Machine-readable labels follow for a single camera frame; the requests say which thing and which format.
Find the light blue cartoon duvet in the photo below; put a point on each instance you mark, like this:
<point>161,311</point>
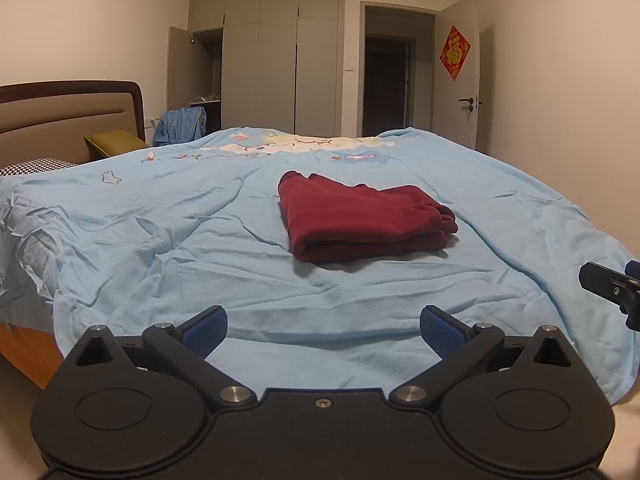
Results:
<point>161,236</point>

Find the red fu character decoration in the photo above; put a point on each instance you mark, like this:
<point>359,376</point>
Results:
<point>454,52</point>

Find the grey built-in wardrobe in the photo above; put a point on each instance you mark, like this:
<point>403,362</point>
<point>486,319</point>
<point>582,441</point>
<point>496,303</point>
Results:
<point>269,63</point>

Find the checkered pillow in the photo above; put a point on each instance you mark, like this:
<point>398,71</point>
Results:
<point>34,166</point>

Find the dark red long-sleeve shirt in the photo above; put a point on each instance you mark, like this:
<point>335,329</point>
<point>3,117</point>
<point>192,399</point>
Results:
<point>329,222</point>

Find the brown padded headboard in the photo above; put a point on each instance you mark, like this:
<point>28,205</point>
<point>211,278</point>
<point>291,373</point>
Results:
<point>51,119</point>

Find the olive yellow pillow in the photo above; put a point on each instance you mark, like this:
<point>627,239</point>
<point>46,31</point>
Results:
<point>113,143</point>

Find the blue garment on chair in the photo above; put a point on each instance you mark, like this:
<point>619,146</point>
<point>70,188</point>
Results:
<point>182,125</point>

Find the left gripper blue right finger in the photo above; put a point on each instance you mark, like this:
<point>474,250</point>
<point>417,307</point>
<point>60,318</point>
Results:
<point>464,352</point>

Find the open wardrobe door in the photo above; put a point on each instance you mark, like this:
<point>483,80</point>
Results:
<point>179,91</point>

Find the white bedroom door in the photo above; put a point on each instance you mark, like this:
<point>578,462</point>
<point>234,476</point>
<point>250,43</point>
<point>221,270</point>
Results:
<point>450,117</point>

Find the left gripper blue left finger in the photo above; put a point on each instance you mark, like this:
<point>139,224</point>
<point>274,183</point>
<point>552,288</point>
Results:
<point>181,352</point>

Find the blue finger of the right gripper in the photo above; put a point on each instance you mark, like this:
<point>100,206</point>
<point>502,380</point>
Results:
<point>599,280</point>
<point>632,269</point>

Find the orange wooden bed frame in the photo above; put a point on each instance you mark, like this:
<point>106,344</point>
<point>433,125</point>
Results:
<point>34,353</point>

